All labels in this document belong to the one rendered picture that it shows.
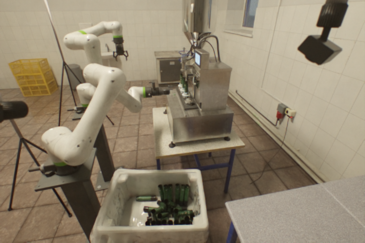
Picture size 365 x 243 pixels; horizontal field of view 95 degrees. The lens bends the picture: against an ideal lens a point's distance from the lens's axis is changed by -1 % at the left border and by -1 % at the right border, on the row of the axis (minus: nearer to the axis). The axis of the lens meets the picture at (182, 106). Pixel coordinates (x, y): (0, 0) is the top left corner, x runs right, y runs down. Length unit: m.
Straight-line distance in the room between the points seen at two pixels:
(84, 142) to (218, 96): 0.93
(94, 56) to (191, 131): 0.92
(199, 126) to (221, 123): 0.17
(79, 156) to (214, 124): 0.93
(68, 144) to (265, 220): 1.04
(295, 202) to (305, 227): 0.13
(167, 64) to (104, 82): 3.56
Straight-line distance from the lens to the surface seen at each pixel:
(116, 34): 1.84
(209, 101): 1.34
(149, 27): 4.97
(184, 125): 1.31
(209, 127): 1.38
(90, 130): 0.94
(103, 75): 0.98
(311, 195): 1.37
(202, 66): 1.22
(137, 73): 5.20
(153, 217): 1.31
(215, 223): 1.93
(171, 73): 4.51
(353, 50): 2.17
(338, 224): 1.32
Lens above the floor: 1.69
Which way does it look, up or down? 28 degrees down
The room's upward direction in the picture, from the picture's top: straight up
